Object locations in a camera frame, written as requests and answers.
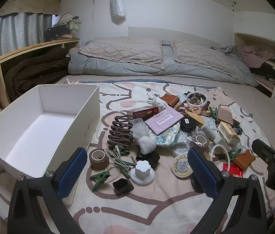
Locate black stand block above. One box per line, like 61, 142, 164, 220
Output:
136, 150, 160, 169

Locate white suction knob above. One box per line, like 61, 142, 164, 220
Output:
130, 161, 155, 186

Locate orange leather card holder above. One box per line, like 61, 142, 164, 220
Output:
234, 150, 256, 171

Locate patterned pink white blanket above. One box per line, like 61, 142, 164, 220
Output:
0, 79, 268, 233

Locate pink clothes pile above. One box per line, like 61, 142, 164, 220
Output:
240, 45, 275, 68

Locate left beige quilted pillow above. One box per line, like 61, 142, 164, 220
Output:
79, 36, 164, 70

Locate white cap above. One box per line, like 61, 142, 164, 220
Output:
57, 13, 79, 25

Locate beige quilted pillow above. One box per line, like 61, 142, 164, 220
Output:
79, 36, 164, 70
171, 40, 250, 83

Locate white cardboard shoe box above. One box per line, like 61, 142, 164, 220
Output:
0, 84, 100, 178

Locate small black square cup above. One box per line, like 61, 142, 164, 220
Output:
113, 178, 134, 193

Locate brown coiled hair clip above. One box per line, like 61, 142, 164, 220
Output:
107, 115, 134, 150

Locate bagged brown tape roll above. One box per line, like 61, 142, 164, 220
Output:
188, 133, 210, 152

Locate grey duvet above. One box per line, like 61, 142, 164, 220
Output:
68, 36, 258, 87

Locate brown soap box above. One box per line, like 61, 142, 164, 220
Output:
216, 107, 233, 125

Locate right beige quilted pillow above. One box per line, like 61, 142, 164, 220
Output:
171, 40, 250, 83

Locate purple notebook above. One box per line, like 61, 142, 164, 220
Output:
145, 106, 184, 136

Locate grey curtain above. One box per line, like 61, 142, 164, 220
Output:
0, 13, 52, 56

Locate dark brown folded blanket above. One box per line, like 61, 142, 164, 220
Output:
4, 46, 70, 101

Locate floral fabric pouch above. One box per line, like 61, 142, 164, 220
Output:
155, 122, 180, 147

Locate green clothespin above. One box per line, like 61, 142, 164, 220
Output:
90, 171, 110, 192

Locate pink scissors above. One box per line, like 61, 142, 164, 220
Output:
178, 105, 201, 115

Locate white bowl of clips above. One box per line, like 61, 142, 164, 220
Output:
186, 91, 208, 107

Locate dark red box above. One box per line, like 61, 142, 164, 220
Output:
127, 106, 159, 120

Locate black round jar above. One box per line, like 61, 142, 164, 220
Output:
180, 117, 197, 133

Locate round yellow tape measure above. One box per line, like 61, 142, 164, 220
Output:
171, 153, 193, 179

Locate white hanging bag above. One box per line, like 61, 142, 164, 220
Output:
109, 0, 126, 19

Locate wooden shelf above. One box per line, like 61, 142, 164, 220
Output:
0, 39, 79, 111

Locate red disposable gloves packet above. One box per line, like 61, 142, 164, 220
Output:
222, 163, 243, 178

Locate brown leather pouch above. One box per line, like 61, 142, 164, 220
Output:
160, 94, 179, 108

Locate white plastic ring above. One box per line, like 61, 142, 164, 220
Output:
210, 144, 233, 166

